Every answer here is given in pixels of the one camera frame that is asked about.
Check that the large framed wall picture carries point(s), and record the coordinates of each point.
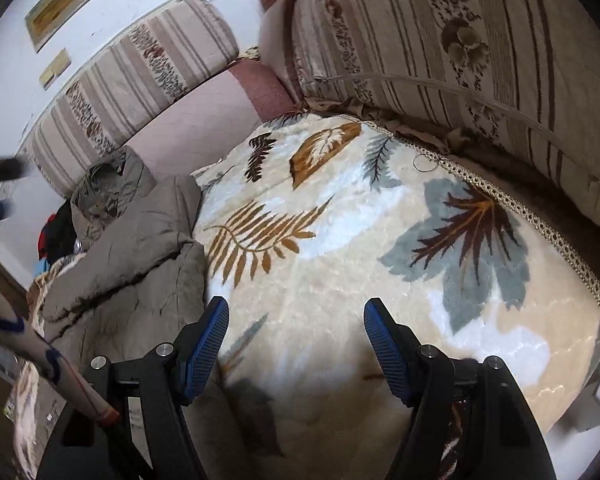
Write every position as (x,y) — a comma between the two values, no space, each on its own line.
(57,10)

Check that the pile of dark clothes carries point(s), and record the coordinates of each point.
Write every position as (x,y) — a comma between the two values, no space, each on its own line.
(57,235)

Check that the small framed wall picture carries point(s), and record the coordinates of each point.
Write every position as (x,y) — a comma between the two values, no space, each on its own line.
(55,69)

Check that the long striped floral cushion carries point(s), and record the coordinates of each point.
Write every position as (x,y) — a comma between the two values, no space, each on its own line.
(130,75)

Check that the grey-brown quilted jacket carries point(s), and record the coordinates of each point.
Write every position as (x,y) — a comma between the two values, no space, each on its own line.
(130,240)

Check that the cream leaf-print blanket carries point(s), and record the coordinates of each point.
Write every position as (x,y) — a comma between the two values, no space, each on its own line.
(330,260)

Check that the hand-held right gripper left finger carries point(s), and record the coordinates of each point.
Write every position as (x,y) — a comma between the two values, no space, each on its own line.
(207,350)

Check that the pink sofa seat cushion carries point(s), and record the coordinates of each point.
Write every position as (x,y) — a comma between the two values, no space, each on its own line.
(180,130)

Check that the large striped floral cushion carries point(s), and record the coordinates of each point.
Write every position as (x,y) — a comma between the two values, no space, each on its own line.
(430,35)

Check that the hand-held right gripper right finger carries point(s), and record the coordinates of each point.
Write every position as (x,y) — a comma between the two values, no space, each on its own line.
(387,355)

